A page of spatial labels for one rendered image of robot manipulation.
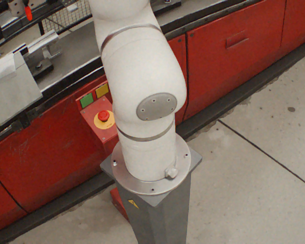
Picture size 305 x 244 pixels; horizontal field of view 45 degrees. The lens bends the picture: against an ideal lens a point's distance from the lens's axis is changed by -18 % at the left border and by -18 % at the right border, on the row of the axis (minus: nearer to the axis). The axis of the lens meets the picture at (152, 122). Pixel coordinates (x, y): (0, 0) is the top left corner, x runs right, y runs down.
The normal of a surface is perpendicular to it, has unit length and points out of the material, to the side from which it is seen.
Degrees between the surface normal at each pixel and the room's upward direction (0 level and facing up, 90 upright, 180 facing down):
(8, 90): 0
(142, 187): 0
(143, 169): 90
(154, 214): 90
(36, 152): 90
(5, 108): 0
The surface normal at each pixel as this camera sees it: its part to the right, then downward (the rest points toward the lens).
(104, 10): -0.33, 0.89
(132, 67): -0.34, -0.34
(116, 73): -0.73, -0.14
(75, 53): -0.07, -0.57
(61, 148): 0.58, 0.64
